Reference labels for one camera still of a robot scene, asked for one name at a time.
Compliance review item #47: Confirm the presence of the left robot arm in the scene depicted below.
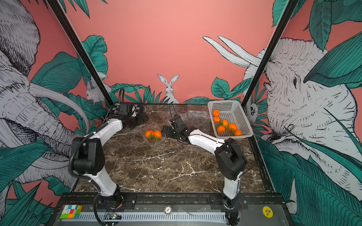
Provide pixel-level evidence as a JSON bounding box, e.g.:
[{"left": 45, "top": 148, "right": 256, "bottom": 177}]
[{"left": 68, "top": 88, "right": 149, "bottom": 197}]

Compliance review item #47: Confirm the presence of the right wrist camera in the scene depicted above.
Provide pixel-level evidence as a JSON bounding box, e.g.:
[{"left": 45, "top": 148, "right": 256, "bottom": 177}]
[{"left": 170, "top": 115, "right": 188, "bottom": 132}]

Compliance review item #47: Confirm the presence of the yellow round sticker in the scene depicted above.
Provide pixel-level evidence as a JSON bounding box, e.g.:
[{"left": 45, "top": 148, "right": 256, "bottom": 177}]
[{"left": 263, "top": 206, "right": 273, "bottom": 218}]

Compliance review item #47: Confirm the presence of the black white checkerboard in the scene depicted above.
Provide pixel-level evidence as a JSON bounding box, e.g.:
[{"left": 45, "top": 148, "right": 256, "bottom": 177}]
[{"left": 109, "top": 103, "right": 144, "bottom": 117}]

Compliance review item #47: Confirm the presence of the clear clamshell container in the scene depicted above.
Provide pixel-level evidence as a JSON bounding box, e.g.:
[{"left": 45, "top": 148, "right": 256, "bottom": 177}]
[
  {"left": 187, "top": 105, "right": 210, "bottom": 125},
  {"left": 140, "top": 124, "right": 166, "bottom": 147}
]

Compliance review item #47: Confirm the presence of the left black frame post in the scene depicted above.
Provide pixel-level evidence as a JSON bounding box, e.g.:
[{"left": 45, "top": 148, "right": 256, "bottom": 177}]
[{"left": 47, "top": 0, "right": 114, "bottom": 106}]

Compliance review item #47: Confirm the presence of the black frame post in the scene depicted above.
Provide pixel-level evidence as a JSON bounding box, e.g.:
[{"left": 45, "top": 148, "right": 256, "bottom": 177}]
[
  {"left": 47, "top": 0, "right": 114, "bottom": 106},
  {"left": 241, "top": 0, "right": 298, "bottom": 108}
]

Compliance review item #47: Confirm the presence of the orange with leaf centre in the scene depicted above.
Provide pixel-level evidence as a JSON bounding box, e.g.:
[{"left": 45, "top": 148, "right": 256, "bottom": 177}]
[{"left": 228, "top": 124, "right": 237, "bottom": 131}]

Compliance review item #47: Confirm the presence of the colourful rubik cube front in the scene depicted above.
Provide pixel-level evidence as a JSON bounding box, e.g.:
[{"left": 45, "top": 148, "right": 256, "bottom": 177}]
[{"left": 60, "top": 204, "right": 83, "bottom": 219}]

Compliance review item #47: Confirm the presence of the right black frame post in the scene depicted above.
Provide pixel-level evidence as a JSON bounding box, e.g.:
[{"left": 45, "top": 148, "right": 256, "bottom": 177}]
[{"left": 241, "top": 0, "right": 298, "bottom": 108}]

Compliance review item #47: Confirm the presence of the white slotted cable duct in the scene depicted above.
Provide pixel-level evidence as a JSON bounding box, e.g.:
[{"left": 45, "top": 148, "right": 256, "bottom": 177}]
[{"left": 60, "top": 211, "right": 227, "bottom": 223}]

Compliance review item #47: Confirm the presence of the white perforated plastic basket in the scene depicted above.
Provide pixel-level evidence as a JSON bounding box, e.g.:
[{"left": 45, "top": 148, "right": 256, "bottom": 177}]
[{"left": 207, "top": 100, "right": 253, "bottom": 139}]

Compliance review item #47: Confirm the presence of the black front rail frame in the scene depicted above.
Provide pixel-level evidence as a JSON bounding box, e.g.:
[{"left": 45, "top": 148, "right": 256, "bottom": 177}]
[{"left": 48, "top": 192, "right": 293, "bottom": 226}]

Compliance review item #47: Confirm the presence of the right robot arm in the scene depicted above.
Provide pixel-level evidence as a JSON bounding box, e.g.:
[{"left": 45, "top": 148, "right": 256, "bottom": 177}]
[{"left": 161, "top": 126, "right": 248, "bottom": 200}]

